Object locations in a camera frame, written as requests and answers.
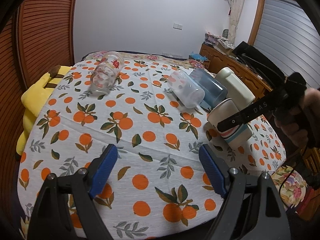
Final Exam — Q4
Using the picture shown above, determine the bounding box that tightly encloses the grey window blind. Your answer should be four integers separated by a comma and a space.
253, 0, 319, 88

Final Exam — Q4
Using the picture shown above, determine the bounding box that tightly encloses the blue translucent plastic cup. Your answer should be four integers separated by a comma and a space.
190, 68, 227, 109

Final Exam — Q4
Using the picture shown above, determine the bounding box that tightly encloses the floral bed sheet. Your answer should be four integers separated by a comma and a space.
81, 51, 207, 69

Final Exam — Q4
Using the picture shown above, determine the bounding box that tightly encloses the white wall switch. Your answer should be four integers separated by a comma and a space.
173, 23, 183, 30

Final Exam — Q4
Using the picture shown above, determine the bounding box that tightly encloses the clear floral glass cup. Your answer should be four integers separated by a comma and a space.
90, 51, 125, 92

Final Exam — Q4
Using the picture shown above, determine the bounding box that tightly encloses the blue plastic bag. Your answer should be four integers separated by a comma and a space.
189, 53, 208, 63

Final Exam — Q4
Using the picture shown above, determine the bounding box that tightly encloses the brown louvered wardrobe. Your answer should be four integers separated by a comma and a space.
1, 0, 75, 231

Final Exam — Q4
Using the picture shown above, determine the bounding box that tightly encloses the beige curtain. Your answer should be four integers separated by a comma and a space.
228, 0, 245, 44

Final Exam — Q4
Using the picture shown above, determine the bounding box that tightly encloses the person right hand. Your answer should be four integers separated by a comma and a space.
273, 88, 319, 148

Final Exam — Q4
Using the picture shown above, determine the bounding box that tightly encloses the frosted translucent plastic cup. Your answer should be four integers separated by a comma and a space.
167, 70, 205, 108

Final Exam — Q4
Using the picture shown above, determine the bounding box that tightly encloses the yellow plush toy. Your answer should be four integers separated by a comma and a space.
16, 65, 71, 155

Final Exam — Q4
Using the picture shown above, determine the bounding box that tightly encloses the orange print bed cloth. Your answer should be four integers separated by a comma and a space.
17, 60, 286, 239

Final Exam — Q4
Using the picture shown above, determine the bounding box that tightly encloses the white striped paper cup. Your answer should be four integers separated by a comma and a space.
207, 98, 253, 150

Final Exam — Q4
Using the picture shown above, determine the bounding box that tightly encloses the cream thermos mug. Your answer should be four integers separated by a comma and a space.
215, 67, 255, 111

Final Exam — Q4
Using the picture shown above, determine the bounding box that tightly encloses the wooden side cabinet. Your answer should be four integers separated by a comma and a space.
200, 43, 272, 100

